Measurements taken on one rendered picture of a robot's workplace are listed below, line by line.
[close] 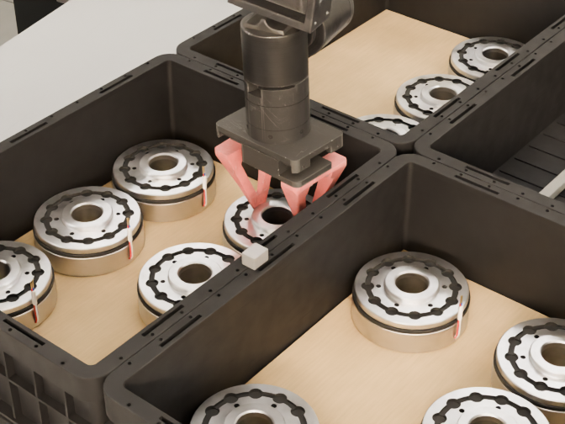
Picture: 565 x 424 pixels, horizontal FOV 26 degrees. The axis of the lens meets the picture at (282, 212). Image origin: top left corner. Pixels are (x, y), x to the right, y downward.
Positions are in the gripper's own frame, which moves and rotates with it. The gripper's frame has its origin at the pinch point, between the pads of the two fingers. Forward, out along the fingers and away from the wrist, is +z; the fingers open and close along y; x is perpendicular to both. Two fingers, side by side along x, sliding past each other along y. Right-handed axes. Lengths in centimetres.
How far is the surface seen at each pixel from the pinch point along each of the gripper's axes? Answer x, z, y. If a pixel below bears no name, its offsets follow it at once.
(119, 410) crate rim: 30.2, -4.7, -13.4
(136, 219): 9.4, 0.4, 10.1
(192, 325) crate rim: 20.9, -5.3, -11.0
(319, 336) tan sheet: 7.0, 4.7, -10.9
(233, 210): 2.2, 0.8, 4.5
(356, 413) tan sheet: 11.7, 5.1, -19.4
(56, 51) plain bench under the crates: -22, 14, 67
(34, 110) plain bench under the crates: -10, 14, 56
